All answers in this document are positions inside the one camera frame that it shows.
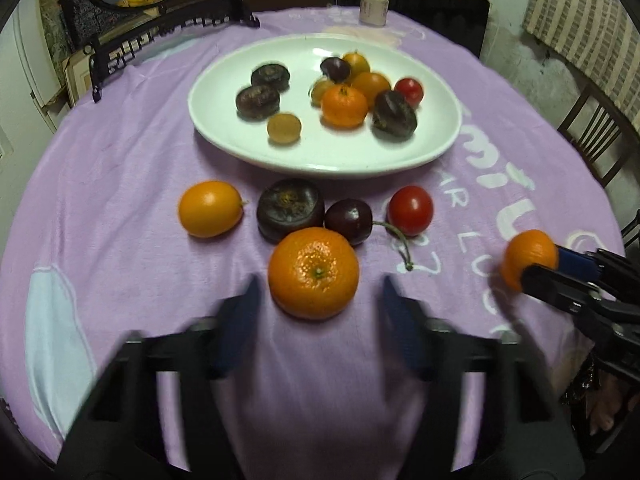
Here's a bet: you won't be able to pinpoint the dark red cherry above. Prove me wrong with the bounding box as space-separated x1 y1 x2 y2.
324 198 416 272
320 56 352 84

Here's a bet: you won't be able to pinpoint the small white jar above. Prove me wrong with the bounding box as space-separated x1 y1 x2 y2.
359 0 390 27

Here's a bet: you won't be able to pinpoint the small yellow round fruit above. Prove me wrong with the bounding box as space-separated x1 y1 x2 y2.
310 78 335 107
266 113 303 146

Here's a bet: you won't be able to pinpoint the small orange tangerine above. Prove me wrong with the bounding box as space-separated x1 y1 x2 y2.
342 51 371 78
351 72 392 108

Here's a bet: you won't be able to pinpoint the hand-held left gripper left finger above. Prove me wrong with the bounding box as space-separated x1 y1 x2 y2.
65 275 263 480

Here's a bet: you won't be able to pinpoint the person's right hand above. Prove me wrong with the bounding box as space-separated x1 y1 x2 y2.
587 372 640 438

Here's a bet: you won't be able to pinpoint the oval orange kumquat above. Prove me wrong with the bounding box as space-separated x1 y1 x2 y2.
178 180 246 239

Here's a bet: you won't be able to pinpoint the brown slatted wooden chair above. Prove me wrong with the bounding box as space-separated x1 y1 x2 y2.
557 80 640 188

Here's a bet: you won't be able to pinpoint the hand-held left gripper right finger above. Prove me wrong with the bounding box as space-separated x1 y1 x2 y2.
382 275 586 480

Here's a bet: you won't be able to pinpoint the leaning framed pictures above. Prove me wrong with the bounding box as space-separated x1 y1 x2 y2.
40 10 98 111

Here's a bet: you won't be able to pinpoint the purple printed tablecloth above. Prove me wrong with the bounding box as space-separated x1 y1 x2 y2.
0 7 628 473

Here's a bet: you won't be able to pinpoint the white oval plate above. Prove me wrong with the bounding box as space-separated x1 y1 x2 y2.
187 32 463 179

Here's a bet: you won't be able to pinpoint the woven checked wall hanging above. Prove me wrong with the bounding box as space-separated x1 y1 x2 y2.
522 0 640 61

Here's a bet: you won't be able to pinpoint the red cherry tomato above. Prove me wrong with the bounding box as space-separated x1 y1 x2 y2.
393 77 425 108
386 185 435 237

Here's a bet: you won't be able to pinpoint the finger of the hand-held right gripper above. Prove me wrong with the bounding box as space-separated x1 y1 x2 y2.
554 245 640 301
520 265 608 313

